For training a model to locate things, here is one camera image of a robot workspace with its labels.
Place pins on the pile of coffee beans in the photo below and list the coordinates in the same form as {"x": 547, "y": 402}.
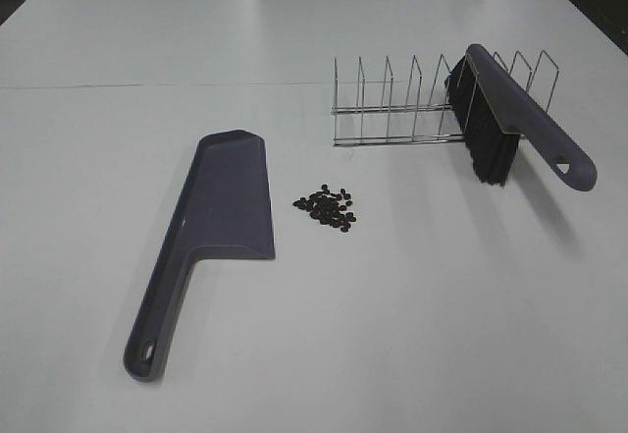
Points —
{"x": 333, "y": 208}

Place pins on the chrome wire dish rack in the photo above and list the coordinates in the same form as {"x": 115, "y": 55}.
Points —
{"x": 411, "y": 107}

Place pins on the purple plastic dustpan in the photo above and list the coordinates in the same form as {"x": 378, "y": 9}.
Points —
{"x": 223, "y": 212}

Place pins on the purple hand brush black bristles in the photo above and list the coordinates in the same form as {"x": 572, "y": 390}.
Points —
{"x": 493, "y": 112}

